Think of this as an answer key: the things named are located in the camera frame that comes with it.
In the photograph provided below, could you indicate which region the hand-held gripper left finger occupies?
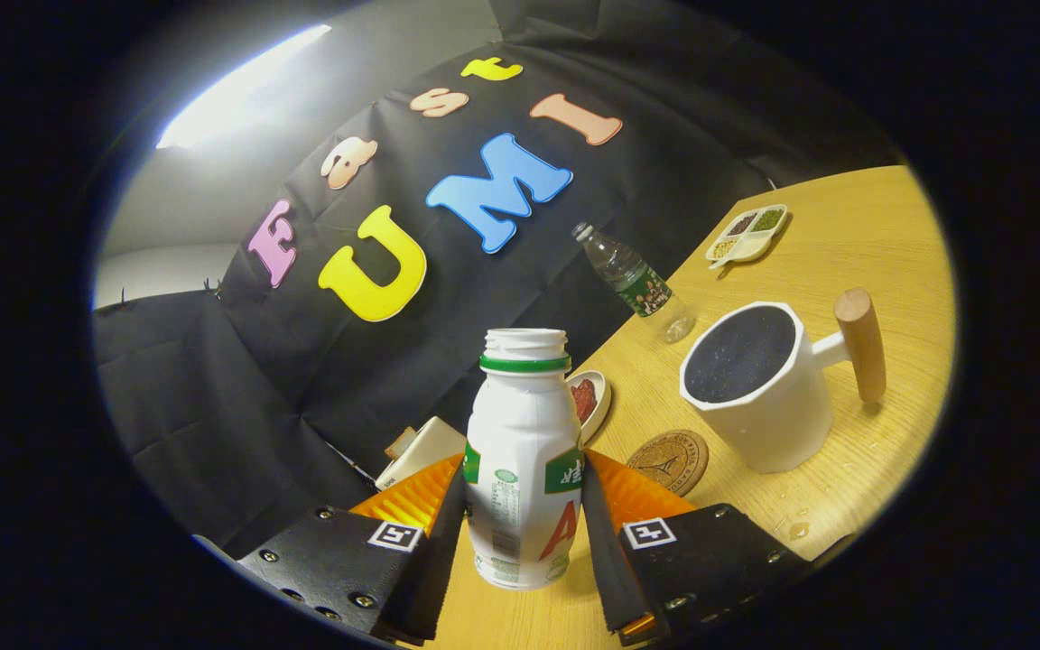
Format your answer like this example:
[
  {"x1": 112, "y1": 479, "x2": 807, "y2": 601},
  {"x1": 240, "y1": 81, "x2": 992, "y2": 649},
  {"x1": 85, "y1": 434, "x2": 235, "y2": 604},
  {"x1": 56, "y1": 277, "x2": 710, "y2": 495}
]
[{"x1": 236, "y1": 451, "x2": 469, "y2": 644}]

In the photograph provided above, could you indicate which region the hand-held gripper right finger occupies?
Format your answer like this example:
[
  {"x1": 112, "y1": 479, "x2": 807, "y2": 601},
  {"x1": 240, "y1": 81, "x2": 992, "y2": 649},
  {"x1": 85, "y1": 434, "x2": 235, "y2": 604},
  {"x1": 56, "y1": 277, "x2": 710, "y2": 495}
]
[{"x1": 580, "y1": 449, "x2": 812, "y2": 646}]

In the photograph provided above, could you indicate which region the round cork coaster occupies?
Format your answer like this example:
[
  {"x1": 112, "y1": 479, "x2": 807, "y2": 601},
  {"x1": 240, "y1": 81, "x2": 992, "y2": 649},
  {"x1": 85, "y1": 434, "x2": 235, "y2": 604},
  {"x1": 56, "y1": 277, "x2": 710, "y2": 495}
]
[{"x1": 626, "y1": 429, "x2": 710, "y2": 497}]

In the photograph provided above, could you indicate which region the white juice bottle green collar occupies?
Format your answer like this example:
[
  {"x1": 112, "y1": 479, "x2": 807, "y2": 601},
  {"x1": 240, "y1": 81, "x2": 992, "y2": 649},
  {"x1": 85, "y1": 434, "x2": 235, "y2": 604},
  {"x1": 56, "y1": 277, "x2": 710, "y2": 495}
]
[{"x1": 464, "y1": 328, "x2": 586, "y2": 591}]

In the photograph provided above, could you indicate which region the white cup wooden handle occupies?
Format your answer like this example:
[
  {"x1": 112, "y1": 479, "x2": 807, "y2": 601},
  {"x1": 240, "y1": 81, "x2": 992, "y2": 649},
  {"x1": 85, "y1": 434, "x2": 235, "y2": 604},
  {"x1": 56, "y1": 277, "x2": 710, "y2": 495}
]
[{"x1": 679, "y1": 287, "x2": 887, "y2": 474}]

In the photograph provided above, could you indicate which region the clear water bottle green label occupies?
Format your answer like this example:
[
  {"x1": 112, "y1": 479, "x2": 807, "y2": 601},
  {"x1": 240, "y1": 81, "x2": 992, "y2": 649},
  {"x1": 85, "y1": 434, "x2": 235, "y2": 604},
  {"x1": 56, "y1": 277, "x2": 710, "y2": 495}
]
[{"x1": 571, "y1": 221, "x2": 697, "y2": 345}]

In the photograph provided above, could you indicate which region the cream toaster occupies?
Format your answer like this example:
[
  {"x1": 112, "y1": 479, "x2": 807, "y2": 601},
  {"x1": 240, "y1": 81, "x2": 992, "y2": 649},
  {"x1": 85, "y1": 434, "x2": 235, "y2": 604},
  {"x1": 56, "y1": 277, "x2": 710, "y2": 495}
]
[{"x1": 376, "y1": 415, "x2": 467, "y2": 491}]

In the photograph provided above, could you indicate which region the round white plate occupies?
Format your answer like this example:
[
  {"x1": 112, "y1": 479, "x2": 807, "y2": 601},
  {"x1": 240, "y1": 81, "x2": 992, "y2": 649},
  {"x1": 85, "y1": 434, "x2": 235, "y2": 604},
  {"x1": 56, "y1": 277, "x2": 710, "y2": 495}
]
[{"x1": 565, "y1": 369, "x2": 613, "y2": 445}]

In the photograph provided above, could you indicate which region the white divided dish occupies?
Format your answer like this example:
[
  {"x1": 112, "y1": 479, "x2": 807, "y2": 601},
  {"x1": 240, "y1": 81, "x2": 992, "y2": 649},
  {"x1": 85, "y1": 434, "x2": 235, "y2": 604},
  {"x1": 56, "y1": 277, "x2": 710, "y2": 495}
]
[{"x1": 705, "y1": 204, "x2": 789, "y2": 270}]

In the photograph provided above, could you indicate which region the wooden table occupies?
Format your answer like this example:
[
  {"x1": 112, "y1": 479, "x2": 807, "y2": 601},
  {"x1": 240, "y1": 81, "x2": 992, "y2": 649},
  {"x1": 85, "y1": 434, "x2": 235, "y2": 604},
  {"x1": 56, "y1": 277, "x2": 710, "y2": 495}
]
[{"x1": 421, "y1": 165, "x2": 956, "y2": 650}]

